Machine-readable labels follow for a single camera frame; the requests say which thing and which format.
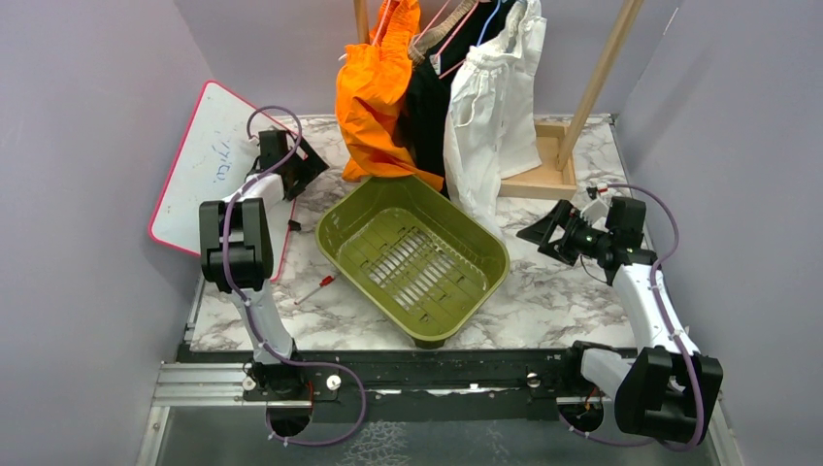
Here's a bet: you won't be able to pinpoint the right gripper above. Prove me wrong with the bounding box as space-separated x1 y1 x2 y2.
518 199 613 267

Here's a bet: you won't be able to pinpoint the olive green plastic basket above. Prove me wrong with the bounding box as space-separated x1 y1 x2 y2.
315 177 510 350

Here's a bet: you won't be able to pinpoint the white shorts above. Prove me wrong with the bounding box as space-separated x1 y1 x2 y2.
444 1 546 237

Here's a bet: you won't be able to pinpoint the blue wire hanger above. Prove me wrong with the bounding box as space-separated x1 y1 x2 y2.
475 0 503 47

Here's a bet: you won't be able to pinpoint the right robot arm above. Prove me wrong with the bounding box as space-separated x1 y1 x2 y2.
516 196 724 447

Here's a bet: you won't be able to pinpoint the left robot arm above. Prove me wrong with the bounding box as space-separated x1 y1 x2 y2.
198 129 328 400

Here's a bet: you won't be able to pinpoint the orange shorts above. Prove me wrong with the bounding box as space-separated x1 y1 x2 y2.
335 1 444 190

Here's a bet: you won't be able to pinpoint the black shorts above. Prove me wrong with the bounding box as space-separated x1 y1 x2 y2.
399 1 513 179

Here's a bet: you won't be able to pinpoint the wooden clothes rack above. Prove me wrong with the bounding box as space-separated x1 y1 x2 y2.
351 0 646 202

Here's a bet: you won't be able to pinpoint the pink framed whiteboard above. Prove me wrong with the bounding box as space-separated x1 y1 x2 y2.
148 81 259 256

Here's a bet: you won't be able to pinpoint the red capped marker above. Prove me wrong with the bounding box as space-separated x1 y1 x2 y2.
294 275 337 306

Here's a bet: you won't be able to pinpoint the beige garment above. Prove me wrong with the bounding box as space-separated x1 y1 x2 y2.
408 0 477 68

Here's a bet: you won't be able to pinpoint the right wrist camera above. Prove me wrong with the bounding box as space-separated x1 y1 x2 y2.
579 183 610 225

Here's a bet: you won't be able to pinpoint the pink wire hanger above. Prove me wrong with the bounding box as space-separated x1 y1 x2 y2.
371 1 493 76

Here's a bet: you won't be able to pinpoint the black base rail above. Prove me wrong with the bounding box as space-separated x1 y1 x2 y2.
152 346 609 425

